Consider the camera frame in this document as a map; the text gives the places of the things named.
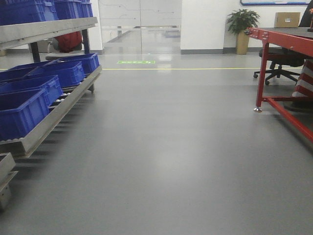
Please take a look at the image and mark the grey metal roller rack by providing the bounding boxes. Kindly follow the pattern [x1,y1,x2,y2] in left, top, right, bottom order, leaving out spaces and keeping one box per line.
[0,17,102,210]

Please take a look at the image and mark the blue crate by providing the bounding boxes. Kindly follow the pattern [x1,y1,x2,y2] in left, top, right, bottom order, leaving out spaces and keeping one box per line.
[54,0,93,20]
[52,53,100,74]
[0,89,49,141]
[0,0,58,26]

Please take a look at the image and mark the blue crate third row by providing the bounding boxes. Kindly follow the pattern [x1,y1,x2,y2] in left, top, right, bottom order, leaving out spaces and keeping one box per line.
[26,62,85,88]

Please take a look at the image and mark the blue crate upper left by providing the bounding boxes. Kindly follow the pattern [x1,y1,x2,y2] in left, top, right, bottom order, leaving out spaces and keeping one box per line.
[0,0,58,26]

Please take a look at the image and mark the red metal conveyor table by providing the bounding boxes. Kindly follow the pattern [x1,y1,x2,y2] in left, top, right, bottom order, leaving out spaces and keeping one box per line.
[244,26,313,149]

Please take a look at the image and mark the red white striped barrier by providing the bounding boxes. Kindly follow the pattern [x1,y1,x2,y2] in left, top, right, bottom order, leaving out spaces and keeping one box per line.
[292,59,313,98]

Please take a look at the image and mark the blue crate second row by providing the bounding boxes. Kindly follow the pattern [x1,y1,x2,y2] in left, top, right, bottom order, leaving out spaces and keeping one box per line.
[0,75,63,106]

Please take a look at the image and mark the small cardboard box background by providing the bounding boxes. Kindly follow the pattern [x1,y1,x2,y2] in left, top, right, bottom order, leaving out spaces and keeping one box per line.
[274,12,300,28]

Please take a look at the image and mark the green potted plant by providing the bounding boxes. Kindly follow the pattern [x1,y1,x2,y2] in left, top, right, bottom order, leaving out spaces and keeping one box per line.
[226,9,260,55]

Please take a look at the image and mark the blue crate upper right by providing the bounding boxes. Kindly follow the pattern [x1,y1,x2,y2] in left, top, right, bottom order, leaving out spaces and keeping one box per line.
[54,0,93,20]

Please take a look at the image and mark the blue crate front bottom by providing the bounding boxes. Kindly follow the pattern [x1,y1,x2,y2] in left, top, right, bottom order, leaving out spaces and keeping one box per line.
[0,89,49,141]

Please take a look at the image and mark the blue crate rear bottom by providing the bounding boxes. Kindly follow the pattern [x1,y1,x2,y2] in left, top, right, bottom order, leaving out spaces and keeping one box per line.
[52,53,100,74]

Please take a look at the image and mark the person in red shirt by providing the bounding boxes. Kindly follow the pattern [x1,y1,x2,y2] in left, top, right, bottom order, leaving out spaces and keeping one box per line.
[54,31,83,53]

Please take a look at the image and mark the black office chair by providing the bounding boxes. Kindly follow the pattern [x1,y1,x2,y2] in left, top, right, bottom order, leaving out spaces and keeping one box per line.
[265,47,306,85]

